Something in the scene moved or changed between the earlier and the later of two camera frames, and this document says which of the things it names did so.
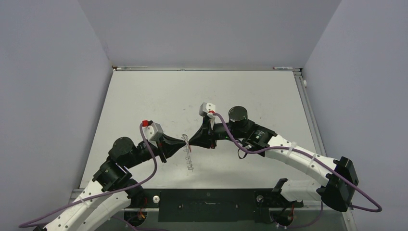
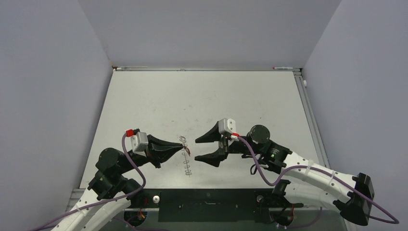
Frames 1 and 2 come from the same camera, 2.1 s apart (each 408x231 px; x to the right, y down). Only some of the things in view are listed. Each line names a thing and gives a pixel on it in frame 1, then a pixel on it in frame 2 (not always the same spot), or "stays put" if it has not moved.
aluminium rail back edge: (202, 69) stays put
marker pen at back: (282, 68) stays put
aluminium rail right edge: (310, 113) stays put
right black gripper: (205, 136) → (214, 157)
